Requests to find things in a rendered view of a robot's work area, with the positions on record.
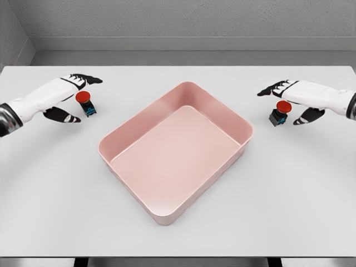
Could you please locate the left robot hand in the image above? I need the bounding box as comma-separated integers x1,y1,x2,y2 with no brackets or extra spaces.
31,73,103,123

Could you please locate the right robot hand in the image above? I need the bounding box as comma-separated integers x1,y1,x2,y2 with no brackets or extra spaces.
256,80,336,126

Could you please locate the pink rectangular basket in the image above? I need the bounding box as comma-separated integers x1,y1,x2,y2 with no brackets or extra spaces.
97,81,255,226

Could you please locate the red button industrial switch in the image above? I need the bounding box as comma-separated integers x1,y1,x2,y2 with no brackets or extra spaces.
75,91,97,118
268,100,293,127

